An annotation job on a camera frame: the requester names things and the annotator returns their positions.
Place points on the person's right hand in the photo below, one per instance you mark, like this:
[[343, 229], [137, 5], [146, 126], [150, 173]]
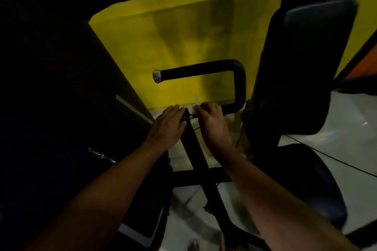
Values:
[[216, 133]]

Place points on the person's left hand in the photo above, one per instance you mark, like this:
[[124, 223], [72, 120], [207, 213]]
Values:
[[166, 130]]

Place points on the white cleaning wipe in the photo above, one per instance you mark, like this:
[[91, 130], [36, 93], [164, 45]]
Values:
[[196, 100]]

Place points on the person's right forearm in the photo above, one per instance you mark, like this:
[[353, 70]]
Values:
[[279, 212]]

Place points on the person's left forearm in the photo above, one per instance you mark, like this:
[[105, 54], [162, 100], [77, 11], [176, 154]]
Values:
[[97, 206]]

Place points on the black back pad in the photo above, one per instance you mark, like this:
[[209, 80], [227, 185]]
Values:
[[300, 68]]

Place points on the black round seat pad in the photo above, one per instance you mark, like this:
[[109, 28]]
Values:
[[309, 186]]

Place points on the dark weight stack housing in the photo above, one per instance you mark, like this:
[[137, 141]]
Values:
[[44, 83]]

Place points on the orange black edged panel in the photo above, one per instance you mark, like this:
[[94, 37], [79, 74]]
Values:
[[365, 65]]

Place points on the black machine base frame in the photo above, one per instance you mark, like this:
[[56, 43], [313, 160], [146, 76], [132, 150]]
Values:
[[203, 165]]

